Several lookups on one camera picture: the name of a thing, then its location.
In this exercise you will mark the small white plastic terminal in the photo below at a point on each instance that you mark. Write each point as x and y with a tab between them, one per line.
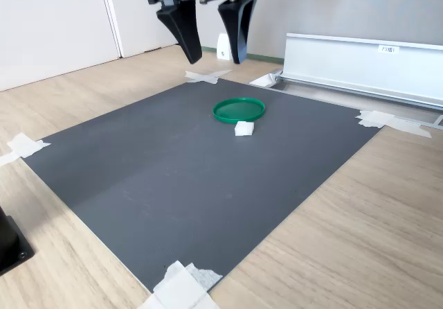
244	129

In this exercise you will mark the round green lid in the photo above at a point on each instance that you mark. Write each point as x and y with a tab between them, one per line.
239	109

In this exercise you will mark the white partition panel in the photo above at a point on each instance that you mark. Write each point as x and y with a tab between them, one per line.
142	21
52	28

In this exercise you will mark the white tape patch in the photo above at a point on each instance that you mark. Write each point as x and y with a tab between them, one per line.
176	288
380	120
24	145
204	76

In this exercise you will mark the small white printed label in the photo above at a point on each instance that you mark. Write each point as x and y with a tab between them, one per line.
388	49

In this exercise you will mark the dark grey mat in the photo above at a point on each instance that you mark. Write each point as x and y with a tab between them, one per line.
173	184

